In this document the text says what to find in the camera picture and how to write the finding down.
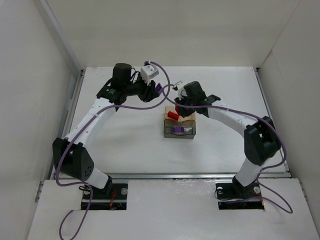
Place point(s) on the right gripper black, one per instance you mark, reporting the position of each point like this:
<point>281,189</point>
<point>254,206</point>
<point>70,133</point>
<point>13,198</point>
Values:
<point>183,107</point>

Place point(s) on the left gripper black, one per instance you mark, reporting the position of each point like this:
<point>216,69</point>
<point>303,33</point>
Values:
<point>147,91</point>

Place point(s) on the red lego brick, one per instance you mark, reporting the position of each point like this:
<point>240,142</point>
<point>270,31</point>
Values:
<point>173,116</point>

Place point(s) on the purple lego brick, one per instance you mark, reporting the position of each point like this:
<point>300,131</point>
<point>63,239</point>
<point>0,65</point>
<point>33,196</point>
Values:
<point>159,88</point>
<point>177,130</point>

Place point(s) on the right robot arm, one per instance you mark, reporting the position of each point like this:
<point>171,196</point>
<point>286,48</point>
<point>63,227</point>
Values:
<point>260,141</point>

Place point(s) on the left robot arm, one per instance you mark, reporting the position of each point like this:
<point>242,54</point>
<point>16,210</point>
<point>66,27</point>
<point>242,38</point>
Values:
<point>70,154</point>

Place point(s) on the grey transparent container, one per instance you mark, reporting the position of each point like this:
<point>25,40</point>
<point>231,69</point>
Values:
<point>189,126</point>

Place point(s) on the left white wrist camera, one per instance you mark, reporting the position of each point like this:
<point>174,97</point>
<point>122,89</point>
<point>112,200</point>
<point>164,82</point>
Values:
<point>148,72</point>

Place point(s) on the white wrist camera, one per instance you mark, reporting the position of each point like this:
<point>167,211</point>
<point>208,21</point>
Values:
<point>178,85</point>
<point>148,72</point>

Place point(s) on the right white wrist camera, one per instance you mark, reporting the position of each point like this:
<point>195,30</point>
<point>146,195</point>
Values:
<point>178,85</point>

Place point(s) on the aluminium left frame rail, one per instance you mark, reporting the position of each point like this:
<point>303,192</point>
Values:
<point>67,75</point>

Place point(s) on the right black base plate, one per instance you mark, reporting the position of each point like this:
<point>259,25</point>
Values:
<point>232,197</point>

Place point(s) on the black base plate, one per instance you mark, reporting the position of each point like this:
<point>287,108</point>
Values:
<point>232,197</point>
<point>116,200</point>

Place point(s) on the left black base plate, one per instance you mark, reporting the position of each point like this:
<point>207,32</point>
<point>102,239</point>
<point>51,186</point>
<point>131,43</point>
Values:
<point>116,200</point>

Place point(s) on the aluminium front rail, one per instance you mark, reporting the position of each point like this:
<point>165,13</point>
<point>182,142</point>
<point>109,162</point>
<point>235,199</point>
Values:
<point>179,176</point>

